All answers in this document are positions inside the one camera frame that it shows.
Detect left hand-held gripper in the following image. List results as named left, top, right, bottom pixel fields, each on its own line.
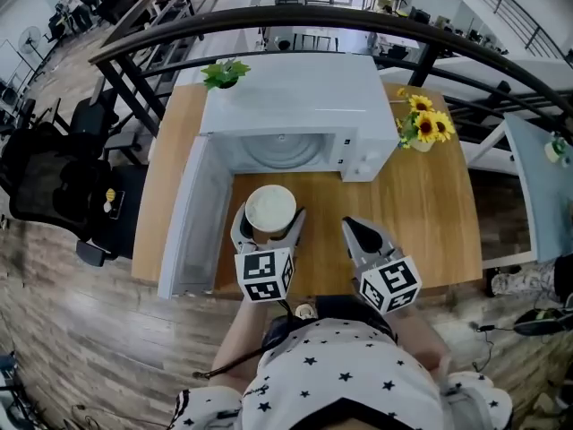
left=230, top=203, right=308, bottom=304

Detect white-legged grey side table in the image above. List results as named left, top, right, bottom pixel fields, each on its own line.
left=465, top=113, right=573, bottom=269

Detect standing fan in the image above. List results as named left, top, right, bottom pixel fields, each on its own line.
left=16, top=24, right=46, bottom=62

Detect black grey office chair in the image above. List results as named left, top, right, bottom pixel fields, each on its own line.
left=66, top=76, right=151, bottom=165

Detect distant black stair railing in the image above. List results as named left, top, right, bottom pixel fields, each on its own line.
left=447, top=0, right=566, bottom=60

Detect white round bowl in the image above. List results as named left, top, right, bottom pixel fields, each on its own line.
left=244, top=184, right=297, bottom=235

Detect black metal railing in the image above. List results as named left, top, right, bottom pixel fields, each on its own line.
left=89, top=4, right=573, bottom=151

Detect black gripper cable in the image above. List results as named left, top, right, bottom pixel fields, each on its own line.
left=192, top=300, right=299, bottom=380

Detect person's right forearm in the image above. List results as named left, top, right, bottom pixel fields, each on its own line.
left=393, top=305, right=451, bottom=375

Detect black green shoe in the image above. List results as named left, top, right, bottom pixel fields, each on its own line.
left=513, top=306, right=573, bottom=336

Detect white microwave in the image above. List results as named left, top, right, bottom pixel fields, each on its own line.
left=156, top=53, right=401, bottom=302

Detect small potted plant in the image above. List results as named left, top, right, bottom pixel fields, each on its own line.
left=543, top=133, right=572, bottom=166

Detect person's left forearm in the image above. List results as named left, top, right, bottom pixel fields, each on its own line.
left=210, top=300, right=278, bottom=391

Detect black mesh office chair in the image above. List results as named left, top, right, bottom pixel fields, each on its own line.
left=0, top=123, right=135, bottom=266

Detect black smartphone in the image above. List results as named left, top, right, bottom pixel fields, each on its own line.
left=109, top=189, right=126, bottom=220

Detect sunflowers in white pot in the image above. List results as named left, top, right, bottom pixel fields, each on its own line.
left=395, top=87, right=457, bottom=153

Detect black floor cable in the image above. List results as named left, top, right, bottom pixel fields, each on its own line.
left=469, top=322, right=498, bottom=372

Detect person's white star-print shirt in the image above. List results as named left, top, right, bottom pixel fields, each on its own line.
left=169, top=318, right=514, bottom=430

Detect green plant in white pot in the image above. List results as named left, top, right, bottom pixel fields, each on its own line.
left=200, top=58, right=252, bottom=91

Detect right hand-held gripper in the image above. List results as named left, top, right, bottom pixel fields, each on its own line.
left=342, top=216, right=422, bottom=316

